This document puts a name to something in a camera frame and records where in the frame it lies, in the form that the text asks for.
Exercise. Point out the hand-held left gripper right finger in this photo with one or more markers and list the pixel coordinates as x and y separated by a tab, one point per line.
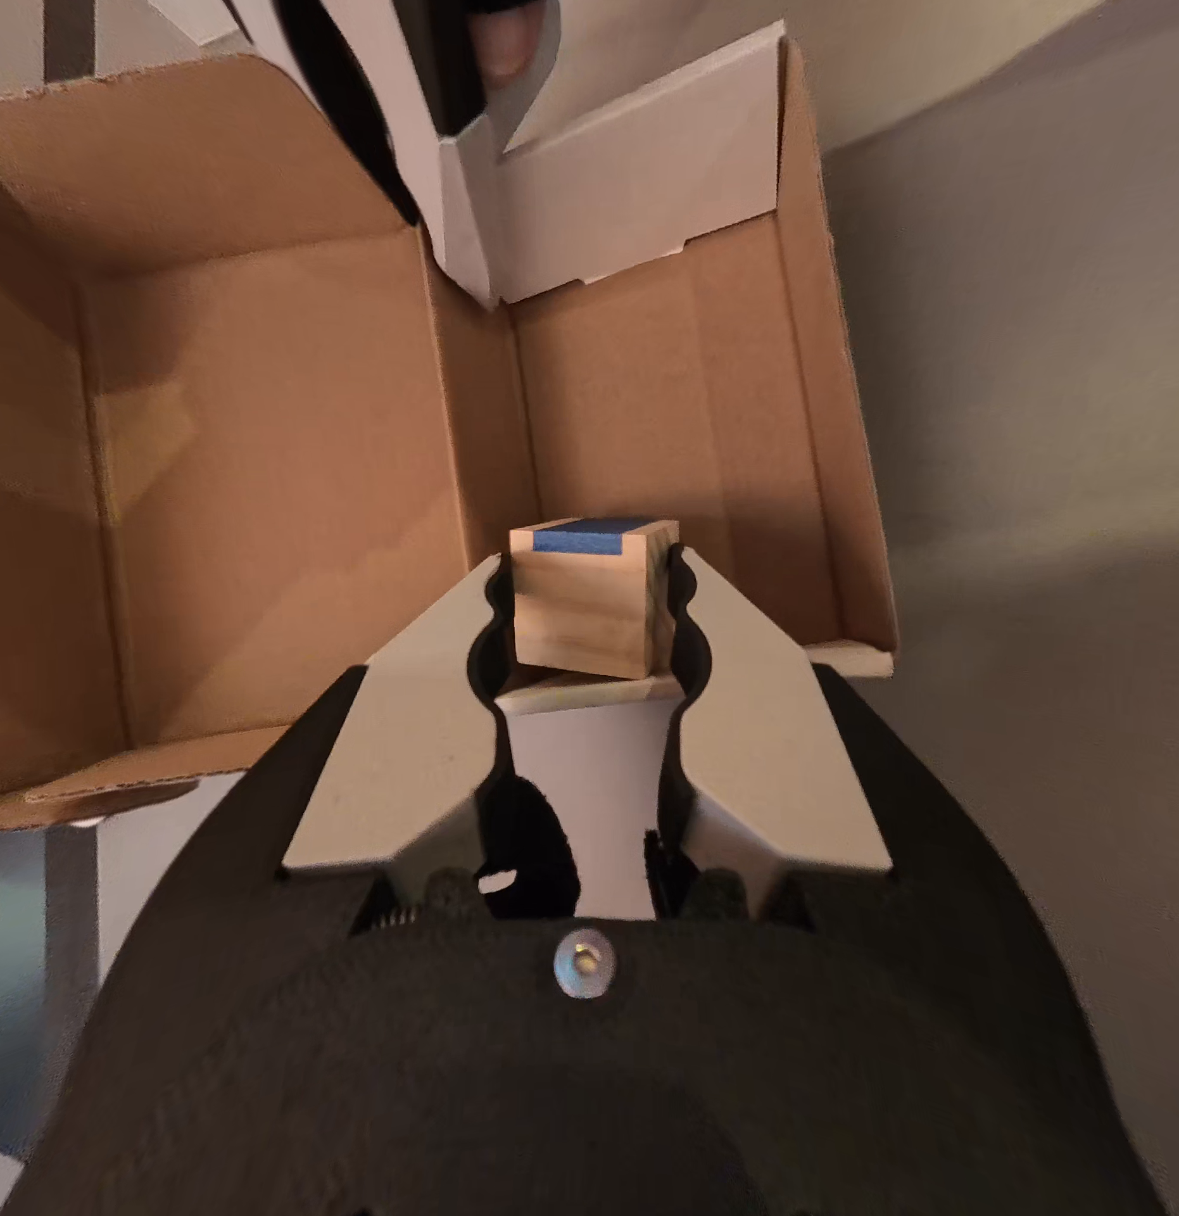
770	760

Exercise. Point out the person's right hand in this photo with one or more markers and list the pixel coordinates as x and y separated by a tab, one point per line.
504	47

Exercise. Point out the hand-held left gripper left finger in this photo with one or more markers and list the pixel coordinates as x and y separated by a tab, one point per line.
399	741

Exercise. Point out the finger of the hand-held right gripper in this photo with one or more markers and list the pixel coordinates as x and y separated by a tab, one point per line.
447	66
323	66

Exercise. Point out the white cardboard box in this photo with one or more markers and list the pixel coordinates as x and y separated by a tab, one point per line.
266	475

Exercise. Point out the wooden cube with blue tape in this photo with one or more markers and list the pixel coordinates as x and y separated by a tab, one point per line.
580	608

